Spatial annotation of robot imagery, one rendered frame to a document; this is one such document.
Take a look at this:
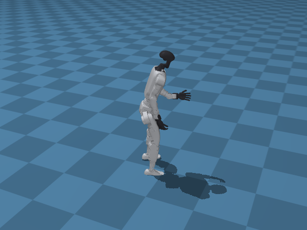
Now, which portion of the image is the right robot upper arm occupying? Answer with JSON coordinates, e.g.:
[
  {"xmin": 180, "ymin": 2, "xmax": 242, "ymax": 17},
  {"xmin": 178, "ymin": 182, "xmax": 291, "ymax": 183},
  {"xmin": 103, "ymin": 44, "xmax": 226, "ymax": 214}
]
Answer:
[{"xmin": 149, "ymin": 74, "xmax": 165, "ymax": 101}]

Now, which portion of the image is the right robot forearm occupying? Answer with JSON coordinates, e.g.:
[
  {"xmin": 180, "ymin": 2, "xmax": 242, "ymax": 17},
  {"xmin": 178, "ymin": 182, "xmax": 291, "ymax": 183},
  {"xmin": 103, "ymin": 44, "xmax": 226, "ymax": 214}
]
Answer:
[{"xmin": 150, "ymin": 97, "xmax": 160, "ymax": 119}]

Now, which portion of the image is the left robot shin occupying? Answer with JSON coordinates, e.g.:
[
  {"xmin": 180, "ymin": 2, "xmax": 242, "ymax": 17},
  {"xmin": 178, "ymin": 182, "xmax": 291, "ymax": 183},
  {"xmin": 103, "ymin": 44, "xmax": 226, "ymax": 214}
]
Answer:
[{"xmin": 146, "ymin": 135, "xmax": 153, "ymax": 156}]

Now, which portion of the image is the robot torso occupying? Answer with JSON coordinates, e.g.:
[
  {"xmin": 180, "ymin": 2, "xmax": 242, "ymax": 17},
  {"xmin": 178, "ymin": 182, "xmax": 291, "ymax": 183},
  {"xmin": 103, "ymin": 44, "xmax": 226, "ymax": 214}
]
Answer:
[{"xmin": 139, "ymin": 66, "xmax": 166, "ymax": 116}]

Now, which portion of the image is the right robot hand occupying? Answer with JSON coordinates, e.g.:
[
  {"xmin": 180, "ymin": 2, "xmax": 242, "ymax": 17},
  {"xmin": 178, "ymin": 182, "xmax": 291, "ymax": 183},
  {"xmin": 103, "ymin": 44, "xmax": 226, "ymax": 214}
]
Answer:
[{"xmin": 155, "ymin": 115, "xmax": 168, "ymax": 130}]

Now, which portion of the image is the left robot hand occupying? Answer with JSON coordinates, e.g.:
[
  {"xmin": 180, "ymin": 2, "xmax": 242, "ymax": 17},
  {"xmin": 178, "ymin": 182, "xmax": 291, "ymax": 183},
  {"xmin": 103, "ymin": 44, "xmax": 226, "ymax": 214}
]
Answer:
[{"xmin": 173, "ymin": 90, "xmax": 191, "ymax": 101}]

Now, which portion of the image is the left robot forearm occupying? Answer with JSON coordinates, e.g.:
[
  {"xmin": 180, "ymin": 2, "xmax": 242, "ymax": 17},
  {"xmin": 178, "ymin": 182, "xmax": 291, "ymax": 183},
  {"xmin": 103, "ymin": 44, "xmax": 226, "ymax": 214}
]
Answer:
[{"xmin": 160, "ymin": 89, "xmax": 177, "ymax": 99}]

